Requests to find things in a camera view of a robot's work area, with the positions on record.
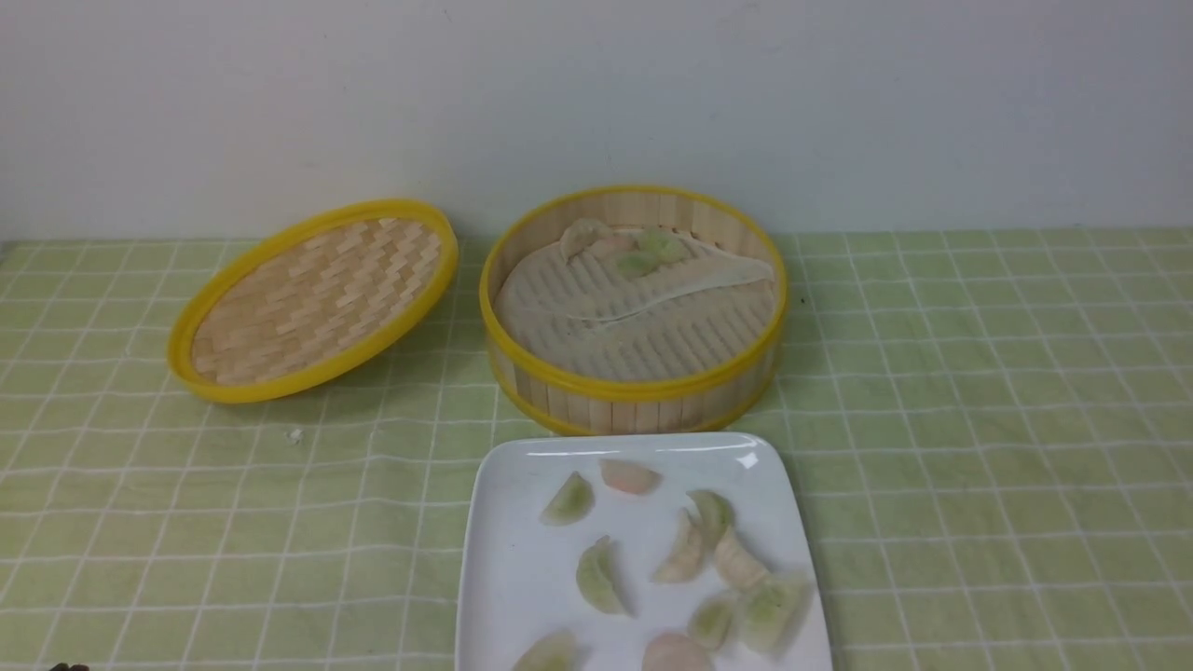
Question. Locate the yellow-rimmed bamboo steamer lid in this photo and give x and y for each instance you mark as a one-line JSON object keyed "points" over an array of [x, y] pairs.
{"points": [[314, 302]]}

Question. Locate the beige dumpling plate right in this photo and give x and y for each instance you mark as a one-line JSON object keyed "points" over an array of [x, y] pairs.
{"points": [[738, 568]]}

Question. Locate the white dumpling in steamer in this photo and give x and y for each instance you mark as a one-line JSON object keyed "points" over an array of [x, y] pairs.
{"points": [[580, 235]]}

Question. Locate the green dumpling steamer middle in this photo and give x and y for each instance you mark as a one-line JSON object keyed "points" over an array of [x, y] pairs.
{"points": [[635, 264]]}

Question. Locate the green dumpling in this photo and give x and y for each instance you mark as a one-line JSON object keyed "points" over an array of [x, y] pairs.
{"points": [[772, 611]]}

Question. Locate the green dumpling plate upper-left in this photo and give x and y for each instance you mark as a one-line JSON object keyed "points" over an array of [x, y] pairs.
{"points": [[570, 504]]}

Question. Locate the white steamer liner cloth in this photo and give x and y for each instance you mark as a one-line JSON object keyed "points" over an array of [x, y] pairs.
{"points": [[679, 321]]}

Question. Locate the green dumpling steamer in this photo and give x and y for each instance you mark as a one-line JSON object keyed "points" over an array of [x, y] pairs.
{"points": [[664, 246], [635, 264]]}

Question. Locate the yellow-rimmed bamboo steamer basket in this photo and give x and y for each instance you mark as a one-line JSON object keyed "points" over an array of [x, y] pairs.
{"points": [[582, 406]]}

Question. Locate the white square plate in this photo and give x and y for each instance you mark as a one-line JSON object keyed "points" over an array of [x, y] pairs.
{"points": [[518, 575]]}

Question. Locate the pink dumpling plate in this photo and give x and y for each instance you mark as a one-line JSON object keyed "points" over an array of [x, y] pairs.
{"points": [[674, 651], [629, 477]]}

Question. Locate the pink dumpling plate bottom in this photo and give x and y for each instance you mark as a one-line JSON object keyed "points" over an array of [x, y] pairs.
{"points": [[674, 651]]}

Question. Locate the green checkered tablecloth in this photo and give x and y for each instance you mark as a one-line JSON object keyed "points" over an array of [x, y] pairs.
{"points": [[988, 435]]}

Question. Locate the green dumpling plate bottom-left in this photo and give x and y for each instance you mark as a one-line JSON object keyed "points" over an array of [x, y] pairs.
{"points": [[556, 652]]}

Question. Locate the pink dumpling plate top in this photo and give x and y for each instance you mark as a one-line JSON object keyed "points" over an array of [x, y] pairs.
{"points": [[629, 477]]}

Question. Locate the green dumpling steamer back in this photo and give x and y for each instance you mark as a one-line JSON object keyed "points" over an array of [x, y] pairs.
{"points": [[664, 246]]}

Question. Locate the green dumpling plate lower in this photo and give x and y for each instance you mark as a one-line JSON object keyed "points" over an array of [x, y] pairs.
{"points": [[711, 621]]}

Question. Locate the green dumpling plate left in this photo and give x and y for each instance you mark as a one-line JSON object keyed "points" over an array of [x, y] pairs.
{"points": [[595, 578]]}

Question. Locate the green dumpling plate upper-right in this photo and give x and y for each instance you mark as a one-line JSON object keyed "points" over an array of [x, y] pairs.
{"points": [[716, 515]]}

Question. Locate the beige dumpling plate centre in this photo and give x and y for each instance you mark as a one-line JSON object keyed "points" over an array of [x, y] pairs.
{"points": [[685, 558]]}

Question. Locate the beige dumpling plate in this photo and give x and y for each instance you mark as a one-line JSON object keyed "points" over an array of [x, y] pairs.
{"points": [[685, 558], [738, 568]]}

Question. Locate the pink dumpling in steamer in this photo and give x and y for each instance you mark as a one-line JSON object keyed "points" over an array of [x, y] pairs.
{"points": [[608, 246]]}

